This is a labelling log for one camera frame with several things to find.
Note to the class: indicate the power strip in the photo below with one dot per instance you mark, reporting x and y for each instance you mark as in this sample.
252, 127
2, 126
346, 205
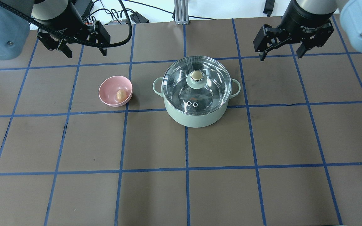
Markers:
111, 22

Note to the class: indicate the glass pot lid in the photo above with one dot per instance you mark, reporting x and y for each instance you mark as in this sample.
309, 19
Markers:
197, 85

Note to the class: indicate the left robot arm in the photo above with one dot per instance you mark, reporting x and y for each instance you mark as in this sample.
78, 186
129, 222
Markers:
13, 29

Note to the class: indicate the aluminium frame post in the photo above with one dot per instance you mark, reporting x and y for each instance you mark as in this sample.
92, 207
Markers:
181, 16

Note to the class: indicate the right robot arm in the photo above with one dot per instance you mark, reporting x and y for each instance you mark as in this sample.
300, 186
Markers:
351, 20

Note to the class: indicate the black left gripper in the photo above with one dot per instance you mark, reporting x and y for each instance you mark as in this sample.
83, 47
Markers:
62, 24

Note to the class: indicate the pink bowl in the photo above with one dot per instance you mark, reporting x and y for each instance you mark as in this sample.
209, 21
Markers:
108, 90

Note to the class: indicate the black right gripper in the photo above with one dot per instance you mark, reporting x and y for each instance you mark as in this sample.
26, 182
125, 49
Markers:
303, 19

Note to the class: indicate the mint green pot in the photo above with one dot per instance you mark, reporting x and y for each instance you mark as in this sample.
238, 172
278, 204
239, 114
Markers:
195, 121

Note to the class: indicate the brown egg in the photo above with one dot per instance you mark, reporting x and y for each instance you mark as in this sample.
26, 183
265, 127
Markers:
121, 95

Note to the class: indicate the black power adapter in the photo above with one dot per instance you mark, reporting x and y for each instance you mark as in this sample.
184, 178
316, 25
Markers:
138, 18

